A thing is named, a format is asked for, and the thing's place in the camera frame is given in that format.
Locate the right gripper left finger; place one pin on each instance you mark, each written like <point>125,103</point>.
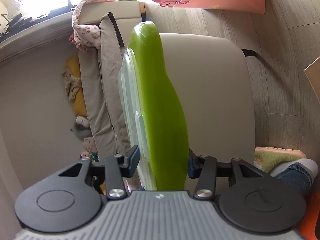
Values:
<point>118,167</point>

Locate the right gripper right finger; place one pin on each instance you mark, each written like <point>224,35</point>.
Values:
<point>203,168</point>

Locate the green plastic box lid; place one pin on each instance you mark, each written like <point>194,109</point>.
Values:
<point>153,113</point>

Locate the grey plush toy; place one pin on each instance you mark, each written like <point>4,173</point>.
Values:
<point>81,128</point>

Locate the green fuzzy slipper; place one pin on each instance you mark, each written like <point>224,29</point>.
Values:
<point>267,158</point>

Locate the beige covered sofa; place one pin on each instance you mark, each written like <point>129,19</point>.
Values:
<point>99,73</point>

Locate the pink floral cloth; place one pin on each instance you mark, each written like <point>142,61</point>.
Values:
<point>85,35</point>

